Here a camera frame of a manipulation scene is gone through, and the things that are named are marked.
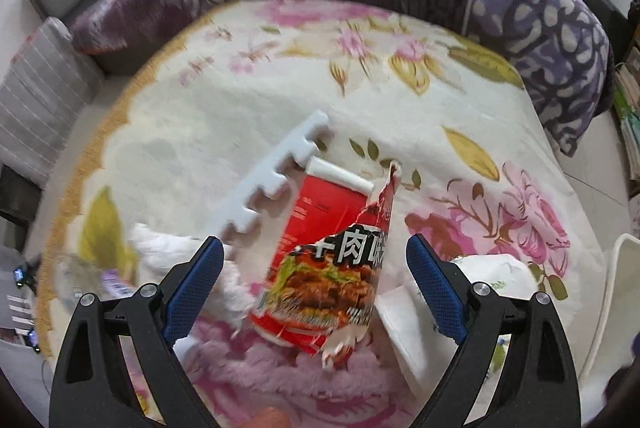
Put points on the grey checked cushion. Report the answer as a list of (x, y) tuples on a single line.
[(47, 85)]

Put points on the wooden bookshelf with books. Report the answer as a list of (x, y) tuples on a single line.
[(626, 105)]

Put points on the white plastic trash bin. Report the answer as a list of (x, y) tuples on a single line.
[(618, 322)]

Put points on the clear plastic bottle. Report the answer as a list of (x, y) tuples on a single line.
[(74, 277)]

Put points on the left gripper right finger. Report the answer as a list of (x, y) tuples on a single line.
[(538, 384)]

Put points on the crumpled white tissue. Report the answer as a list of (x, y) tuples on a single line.
[(196, 277)]

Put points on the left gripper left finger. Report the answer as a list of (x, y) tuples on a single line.
[(91, 385)]

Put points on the grey foam puzzle strip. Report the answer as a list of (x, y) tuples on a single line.
[(230, 205)]

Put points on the purple fuzzy cloth strip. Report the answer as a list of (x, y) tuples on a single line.
[(246, 360)]

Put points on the person's left hand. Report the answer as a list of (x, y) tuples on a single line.
[(269, 418)]

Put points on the floral cream blanket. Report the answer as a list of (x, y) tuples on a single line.
[(212, 137)]

